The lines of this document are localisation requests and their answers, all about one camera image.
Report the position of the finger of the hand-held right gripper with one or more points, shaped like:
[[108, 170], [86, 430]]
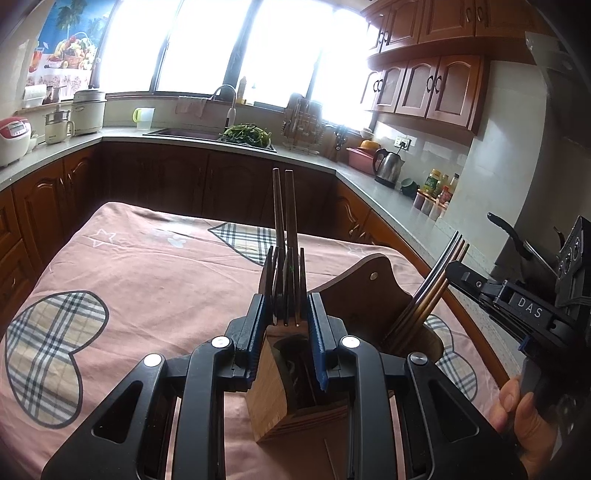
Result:
[[471, 281]]

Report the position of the large white rice cooker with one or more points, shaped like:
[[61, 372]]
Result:
[[89, 115]]

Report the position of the person's right hand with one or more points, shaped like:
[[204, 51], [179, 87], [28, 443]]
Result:
[[517, 415]]

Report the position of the arched-door wooden wall cabinets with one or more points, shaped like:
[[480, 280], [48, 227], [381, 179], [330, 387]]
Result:
[[429, 90]]

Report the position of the dark utensil crock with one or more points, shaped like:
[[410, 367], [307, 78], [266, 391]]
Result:
[[340, 145]]

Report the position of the chrome kitchen faucet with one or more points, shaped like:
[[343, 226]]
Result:
[[231, 113]]

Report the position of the small metal pot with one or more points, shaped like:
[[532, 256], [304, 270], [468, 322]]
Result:
[[55, 94]]

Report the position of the orange bowl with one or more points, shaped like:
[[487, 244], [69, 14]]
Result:
[[369, 145]]

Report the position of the large kitchen window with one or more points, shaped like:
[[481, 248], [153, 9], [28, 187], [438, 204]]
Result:
[[207, 41]]

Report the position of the steel range hood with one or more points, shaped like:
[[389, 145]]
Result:
[[556, 55]]

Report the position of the brown wooden chopstick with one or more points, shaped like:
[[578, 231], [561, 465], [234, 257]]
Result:
[[441, 295], [292, 207], [436, 290], [278, 207]]

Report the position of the steel kitchen sink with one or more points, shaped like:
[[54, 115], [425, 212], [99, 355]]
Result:
[[182, 134]]

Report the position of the amber condiment bottle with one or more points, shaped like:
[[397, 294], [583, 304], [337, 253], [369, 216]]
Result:
[[444, 183]]

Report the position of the pink dish cloth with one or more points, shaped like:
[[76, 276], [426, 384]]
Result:
[[191, 106]]

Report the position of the tall wooden wall cabinets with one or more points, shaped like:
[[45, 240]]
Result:
[[452, 18]]

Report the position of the red sauce bottle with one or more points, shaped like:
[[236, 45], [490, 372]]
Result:
[[444, 196]]

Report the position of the green bottle with yellow cap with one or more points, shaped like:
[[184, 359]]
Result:
[[432, 182]]

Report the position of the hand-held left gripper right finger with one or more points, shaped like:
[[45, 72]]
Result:
[[319, 332]]

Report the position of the red and white rice cooker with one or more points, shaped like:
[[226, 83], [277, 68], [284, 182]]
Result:
[[13, 141]]

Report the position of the pink plaid-heart tablecloth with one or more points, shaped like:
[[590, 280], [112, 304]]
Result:
[[152, 277]]

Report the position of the wooden base cabinets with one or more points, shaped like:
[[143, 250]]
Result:
[[175, 180]]

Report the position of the green cup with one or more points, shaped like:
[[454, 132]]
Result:
[[410, 189]]

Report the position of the wooden utensil holder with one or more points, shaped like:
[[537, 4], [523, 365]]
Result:
[[272, 383]]

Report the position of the small cream electric pot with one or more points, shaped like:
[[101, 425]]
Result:
[[57, 129]]

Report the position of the spice jar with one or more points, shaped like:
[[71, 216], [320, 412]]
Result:
[[436, 210], [418, 200], [426, 204]]

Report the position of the green leafy vegetables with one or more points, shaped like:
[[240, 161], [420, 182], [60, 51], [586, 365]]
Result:
[[244, 134]]

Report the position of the white bowl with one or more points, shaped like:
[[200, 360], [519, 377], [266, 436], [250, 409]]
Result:
[[367, 134]]

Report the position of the fruit and palm wall poster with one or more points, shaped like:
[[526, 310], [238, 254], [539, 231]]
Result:
[[69, 41]]

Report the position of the steel electric kettle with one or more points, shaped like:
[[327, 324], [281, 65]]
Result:
[[390, 170]]

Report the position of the pink plastic basin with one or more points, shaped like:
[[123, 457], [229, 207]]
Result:
[[360, 159]]

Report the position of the white wall outlet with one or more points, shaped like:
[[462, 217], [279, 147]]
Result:
[[402, 142]]

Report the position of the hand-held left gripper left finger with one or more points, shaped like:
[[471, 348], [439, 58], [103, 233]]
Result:
[[256, 323]]

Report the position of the knife and board rack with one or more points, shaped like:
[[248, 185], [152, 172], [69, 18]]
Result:
[[302, 124]]

